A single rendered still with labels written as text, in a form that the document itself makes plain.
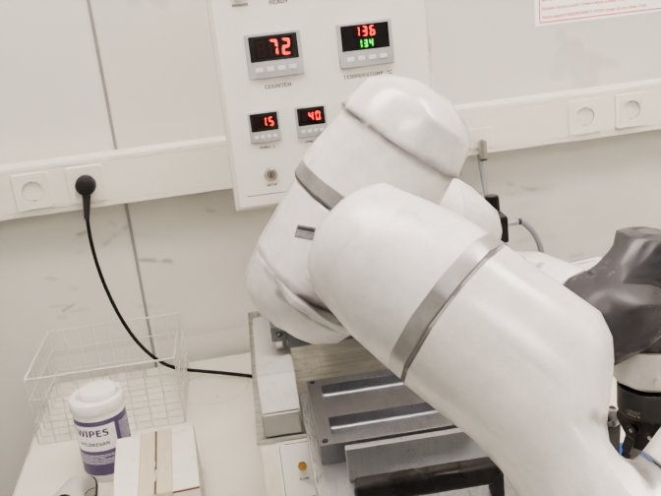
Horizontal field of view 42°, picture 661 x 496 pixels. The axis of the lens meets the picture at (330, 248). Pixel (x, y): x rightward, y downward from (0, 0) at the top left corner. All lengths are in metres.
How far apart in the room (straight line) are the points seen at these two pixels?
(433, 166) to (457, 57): 1.17
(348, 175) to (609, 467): 0.26
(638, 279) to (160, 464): 0.73
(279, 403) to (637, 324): 0.46
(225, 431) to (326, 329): 0.93
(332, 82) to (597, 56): 0.73
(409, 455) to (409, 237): 0.46
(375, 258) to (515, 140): 1.29
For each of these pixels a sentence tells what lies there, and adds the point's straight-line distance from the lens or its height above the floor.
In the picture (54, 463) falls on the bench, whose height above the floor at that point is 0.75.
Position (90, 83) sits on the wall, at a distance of 1.72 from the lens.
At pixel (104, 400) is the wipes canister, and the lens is 1.42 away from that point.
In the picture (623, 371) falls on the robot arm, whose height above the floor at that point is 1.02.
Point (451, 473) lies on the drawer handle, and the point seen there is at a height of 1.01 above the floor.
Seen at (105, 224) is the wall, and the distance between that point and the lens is 1.77.
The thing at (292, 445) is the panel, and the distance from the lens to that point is 1.13.
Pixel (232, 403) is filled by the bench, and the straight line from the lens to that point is 1.63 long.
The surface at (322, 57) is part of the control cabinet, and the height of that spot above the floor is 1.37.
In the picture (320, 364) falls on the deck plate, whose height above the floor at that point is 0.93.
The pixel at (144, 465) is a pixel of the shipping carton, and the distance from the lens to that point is 1.32.
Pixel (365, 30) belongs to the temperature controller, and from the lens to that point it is 1.32.
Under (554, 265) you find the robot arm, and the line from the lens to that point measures 1.00.
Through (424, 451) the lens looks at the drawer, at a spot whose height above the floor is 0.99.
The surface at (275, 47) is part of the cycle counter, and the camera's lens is 1.31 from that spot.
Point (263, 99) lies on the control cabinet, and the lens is 1.32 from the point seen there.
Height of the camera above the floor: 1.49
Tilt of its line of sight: 18 degrees down
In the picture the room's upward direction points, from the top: 6 degrees counter-clockwise
